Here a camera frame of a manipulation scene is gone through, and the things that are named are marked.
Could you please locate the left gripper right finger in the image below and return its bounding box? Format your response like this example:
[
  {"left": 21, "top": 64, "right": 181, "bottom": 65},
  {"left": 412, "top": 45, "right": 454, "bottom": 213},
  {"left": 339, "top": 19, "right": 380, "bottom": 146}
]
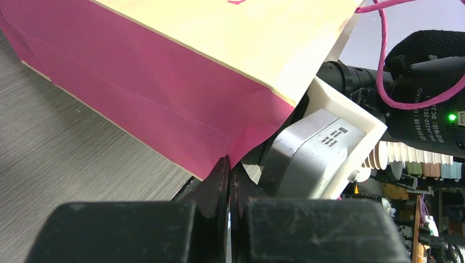
[{"left": 230, "top": 171, "right": 409, "bottom": 262}]

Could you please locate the paper cakes gift bag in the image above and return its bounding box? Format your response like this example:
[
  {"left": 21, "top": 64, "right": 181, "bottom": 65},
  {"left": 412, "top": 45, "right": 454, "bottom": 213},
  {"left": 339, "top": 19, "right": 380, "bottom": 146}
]
[{"left": 1, "top": 1, "right": 464, "bottom": 179}]

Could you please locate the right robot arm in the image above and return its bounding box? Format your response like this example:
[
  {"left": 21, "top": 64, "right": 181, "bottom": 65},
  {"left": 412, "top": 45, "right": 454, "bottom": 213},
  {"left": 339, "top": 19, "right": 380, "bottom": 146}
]
[{"left": 317, "top": 30, "right": 464, "bottom": 162}]

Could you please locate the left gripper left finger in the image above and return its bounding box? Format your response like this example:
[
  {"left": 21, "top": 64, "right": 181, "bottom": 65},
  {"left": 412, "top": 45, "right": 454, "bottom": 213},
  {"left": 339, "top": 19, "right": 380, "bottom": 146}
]
[{"left": 26, "top": 156, "right": 230, "bottom": 262}]

